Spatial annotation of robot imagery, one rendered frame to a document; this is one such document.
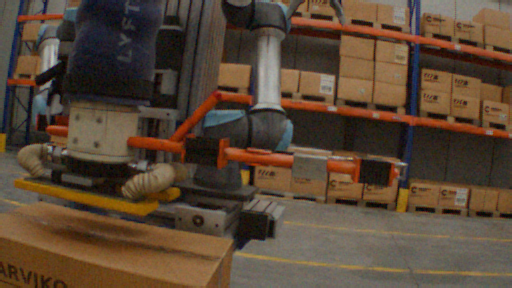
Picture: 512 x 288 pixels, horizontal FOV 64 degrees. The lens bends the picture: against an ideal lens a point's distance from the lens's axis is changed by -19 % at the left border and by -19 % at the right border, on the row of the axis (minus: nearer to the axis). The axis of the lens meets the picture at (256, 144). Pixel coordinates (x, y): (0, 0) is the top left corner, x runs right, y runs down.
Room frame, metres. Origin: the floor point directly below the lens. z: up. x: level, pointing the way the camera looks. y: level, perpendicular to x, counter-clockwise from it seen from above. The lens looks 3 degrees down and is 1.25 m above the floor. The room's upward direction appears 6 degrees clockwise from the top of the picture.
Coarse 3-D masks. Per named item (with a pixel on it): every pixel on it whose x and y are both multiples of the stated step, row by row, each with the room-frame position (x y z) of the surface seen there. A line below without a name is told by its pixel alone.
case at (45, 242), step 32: (0, 224) 0.95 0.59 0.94; (32, 224) 1.01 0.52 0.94; (64, 224) 1.08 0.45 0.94; (96, 224) 1.14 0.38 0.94; (128, 224) 1.21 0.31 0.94; (0, 256) 0.87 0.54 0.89; (32, 256) 0.86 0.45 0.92; (64, 256) 0.85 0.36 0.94; (96, 256) 0.89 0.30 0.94; (128, 256) 0.93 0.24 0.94; (160, 256) 0.97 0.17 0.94; (192, 256) 1.01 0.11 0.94; (224, 256) 1.06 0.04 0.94
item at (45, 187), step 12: (24, 180) 0.93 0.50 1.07; (36, 180) 0.94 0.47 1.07; (48, 180) 0.96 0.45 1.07; (60, 180) 0.96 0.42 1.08; (108, 180) 0.95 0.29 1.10; (36, 192) 0.92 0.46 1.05; (48, 192) 0.91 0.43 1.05; (60, 192) 0.91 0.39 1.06; (72, 192) 0.91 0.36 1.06; (84, 192) 0.92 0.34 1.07; (96, 192) 0.93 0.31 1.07; (108, 192) 0.94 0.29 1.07; (120, 192) 0.97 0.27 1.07; (96, 204) 0.90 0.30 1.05; (108, 204) 0.90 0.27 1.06; (120, 204) 0.90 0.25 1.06; (132, 204) 0.90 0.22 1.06; (144, 204) 0.92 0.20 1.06; (156, 204) 0.97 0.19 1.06
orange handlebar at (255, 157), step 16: (48, 128) 1.04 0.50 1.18; (64, 128) 1.03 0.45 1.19; (128, 144) 1.02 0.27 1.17; (144, 144) 1.01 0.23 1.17; (160, 144) 1.01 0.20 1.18; (176, 144) 1.01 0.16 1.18; (240, 160) 1.00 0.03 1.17; (256, 160) 0.99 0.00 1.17; (272, 160) 0.99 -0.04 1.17; (288, 160) 0.98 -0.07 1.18
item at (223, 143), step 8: (184, 136) 0.99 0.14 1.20; (192, 136) 1.04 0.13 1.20; (184, 144) 0.99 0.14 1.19; (192, 144) 0.98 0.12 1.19; (200, 144) 0.98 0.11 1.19; (208, 144) 0.98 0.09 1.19; (216, 144) 0.98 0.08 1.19; (224, 144) 1.00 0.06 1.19; (184, 152) 0.99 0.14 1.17; (192, 152) 0.99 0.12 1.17; (200, 152) 0.99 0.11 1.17; (208, 152) 0.99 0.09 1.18; (216, 152) 0.99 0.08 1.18; (184, 160) 0.98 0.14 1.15; (192, 160) 0.98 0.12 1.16; (200, 160) 0.98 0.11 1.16; (208, 160) 0.98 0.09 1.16; (216, 160) 0.98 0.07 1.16; (224, 160) 1.02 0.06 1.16
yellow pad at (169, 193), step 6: (120, 186) 1.09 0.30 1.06; (168, 186) 1.16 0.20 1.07; (150, 192) 1.09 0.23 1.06; (156, 192) 1.09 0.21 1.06; (162, 192) 1.09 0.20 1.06; (168, 192) 1.10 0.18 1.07; (174, 192) 1.12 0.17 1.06; (150, 198) 1.09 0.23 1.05; (156, 198) 1.08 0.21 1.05; (162, 198) 1.08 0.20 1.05; (168, 198) 1.08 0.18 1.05
